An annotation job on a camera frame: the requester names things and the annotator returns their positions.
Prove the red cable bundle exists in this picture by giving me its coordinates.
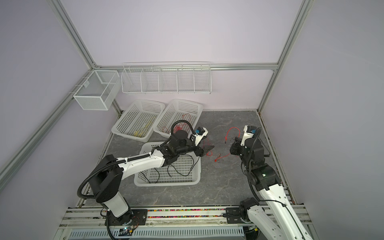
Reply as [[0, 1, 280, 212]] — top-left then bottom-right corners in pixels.
[[203, 127, 241, 163]]

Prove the black cable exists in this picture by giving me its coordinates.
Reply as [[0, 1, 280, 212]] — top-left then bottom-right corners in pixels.
[[139, 149, 202, 184]]

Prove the yellow cable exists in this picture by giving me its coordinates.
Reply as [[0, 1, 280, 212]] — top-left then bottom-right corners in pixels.
[[133, 119, 154, 138]]

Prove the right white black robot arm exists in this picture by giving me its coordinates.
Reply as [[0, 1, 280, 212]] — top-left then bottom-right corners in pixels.
[[230, 126, 312, 240]]

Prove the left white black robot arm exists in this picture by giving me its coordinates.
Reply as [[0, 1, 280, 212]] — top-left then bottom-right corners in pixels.
[[77, 121, 213, 225]]

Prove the front white plastic basket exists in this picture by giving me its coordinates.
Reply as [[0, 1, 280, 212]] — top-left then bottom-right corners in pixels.
[[134, 152, 201, 187]]

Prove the white plastic basket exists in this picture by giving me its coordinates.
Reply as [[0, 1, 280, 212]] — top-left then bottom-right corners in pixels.
[[134, 152, 201, 187], [153, 99, 204, 138], [111, 100, 165, 143]]

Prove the back right white plastic basket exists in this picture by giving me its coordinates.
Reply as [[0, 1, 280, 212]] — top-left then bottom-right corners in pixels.
[[153, 99, 204, 138]]

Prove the back left white plastic basket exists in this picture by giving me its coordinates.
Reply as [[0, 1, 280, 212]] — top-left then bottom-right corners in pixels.
[[111, 100, 165, 143]]

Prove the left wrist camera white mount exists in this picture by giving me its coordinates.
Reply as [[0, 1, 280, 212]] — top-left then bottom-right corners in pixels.
[[192, 127, 208, 146]]

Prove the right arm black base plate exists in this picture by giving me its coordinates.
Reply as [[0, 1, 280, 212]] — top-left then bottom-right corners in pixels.
[[223, 206, 254, 224]]

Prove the long white wire wall shelf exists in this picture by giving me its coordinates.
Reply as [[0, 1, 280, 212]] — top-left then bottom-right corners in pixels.
[[121, 62, 212, 94]]

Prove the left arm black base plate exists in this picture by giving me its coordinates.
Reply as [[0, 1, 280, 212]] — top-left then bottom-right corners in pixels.
[[107, 209, 148, 226]]

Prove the white mesh wall box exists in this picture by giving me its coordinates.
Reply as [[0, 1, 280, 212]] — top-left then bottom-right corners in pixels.
[[74, 70, 122, 111]]

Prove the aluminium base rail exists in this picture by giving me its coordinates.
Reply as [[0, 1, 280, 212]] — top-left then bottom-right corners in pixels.
[[58, 205, 313, 230]]

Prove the white slotted cable duct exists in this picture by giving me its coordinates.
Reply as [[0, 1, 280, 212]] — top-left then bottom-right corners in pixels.
[[67, 227, 245, 240]]

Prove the aluminium frame profile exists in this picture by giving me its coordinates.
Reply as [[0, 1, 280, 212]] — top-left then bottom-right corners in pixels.
[[47, 0, 98, 69]]

